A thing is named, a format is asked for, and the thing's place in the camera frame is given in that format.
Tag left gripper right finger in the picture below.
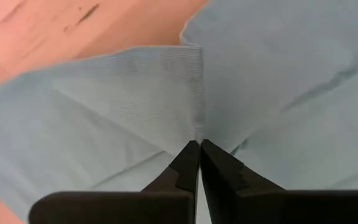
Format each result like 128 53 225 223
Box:
200 138 358 224

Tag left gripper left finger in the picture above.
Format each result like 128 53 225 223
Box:
27 139 201 224

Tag teal cloth napkin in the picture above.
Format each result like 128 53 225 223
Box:
0 0 358 224

